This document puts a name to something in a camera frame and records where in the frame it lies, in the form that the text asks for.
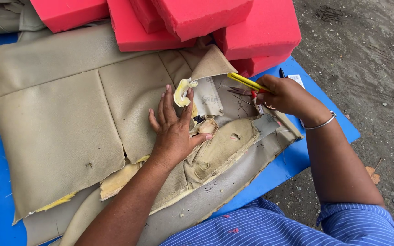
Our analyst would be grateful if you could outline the pile of pink foam blocks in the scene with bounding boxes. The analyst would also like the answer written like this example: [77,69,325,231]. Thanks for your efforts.
[29,0,302,78]

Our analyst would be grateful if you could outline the beige leather seat cover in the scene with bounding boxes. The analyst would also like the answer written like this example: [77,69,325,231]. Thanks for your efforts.
[0,24,303,246]

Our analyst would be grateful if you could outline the dry brown leaf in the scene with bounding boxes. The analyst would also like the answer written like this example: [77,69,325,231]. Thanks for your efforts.
[365,166,382,185]

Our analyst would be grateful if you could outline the white paper label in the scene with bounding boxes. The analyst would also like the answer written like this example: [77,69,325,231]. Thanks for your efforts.
[287,74,306,128]

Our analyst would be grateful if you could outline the yellow utility knife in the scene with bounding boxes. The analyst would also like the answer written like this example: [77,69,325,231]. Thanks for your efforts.
[227,72,273,94]

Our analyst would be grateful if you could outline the red-handled scissors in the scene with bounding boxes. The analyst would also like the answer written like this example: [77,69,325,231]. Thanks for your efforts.
[227,86,277,115]

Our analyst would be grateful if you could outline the person's left hand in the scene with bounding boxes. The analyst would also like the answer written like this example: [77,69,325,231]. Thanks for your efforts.
[148,84,214,171]

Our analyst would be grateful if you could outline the blue striped shirt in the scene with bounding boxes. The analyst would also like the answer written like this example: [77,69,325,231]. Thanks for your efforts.
[159,197,394,246]

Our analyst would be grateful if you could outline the person's right hand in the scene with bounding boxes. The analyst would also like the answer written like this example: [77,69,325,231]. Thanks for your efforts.
[255,74,332,128]

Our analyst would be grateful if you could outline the yellow foam scrap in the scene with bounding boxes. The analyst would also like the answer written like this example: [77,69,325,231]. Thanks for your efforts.
[173,77,199,108]

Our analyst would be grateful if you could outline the silver bracelet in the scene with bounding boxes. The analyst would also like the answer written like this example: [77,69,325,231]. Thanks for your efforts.
[303,111,337,131]

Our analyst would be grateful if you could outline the crumpled beige seat cover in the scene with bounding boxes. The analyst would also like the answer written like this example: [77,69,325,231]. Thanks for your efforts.
[0,0,52,43]

